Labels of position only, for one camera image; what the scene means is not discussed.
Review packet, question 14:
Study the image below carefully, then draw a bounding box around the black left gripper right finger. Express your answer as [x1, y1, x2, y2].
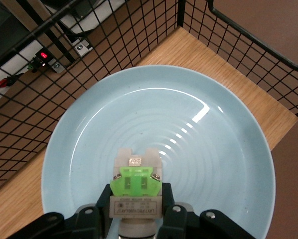
[156, 183, 254, 239]

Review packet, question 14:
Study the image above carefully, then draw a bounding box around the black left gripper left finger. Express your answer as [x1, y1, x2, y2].
[18, 183, 115, 239]

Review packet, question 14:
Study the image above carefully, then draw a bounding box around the green white switch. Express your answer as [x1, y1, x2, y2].
[110, 147, 164, 239]

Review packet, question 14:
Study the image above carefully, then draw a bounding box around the light blue ceramic plate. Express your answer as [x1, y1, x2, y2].
[40, 65, 276, 239]

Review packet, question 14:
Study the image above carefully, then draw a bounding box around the red digit display module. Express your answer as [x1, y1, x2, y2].
[26, 49, 55, 73]

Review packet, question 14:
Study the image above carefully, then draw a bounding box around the black wire basket wooden base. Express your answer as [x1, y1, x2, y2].
[0, 0, 298, 216]

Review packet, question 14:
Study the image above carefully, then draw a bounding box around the silver pole mount plate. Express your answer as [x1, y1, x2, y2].
[51, 39, 93, 73]

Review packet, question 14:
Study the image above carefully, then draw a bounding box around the camera mount pole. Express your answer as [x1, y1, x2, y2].
[15, 0, 76, 64]

